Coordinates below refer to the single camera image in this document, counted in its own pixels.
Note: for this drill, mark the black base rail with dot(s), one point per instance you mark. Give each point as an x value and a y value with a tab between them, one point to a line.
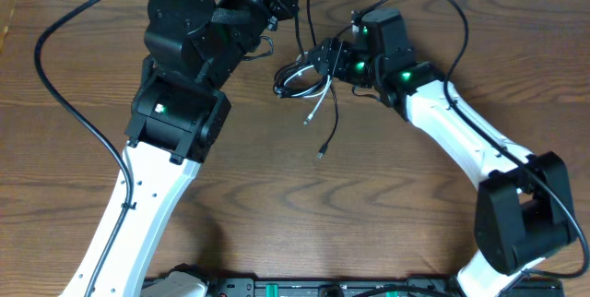
415	286

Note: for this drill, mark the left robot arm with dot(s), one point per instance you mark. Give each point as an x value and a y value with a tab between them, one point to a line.
176	115

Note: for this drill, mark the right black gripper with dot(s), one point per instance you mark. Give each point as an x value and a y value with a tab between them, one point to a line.
334	58

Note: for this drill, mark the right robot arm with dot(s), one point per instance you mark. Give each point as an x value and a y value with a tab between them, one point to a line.
524	209

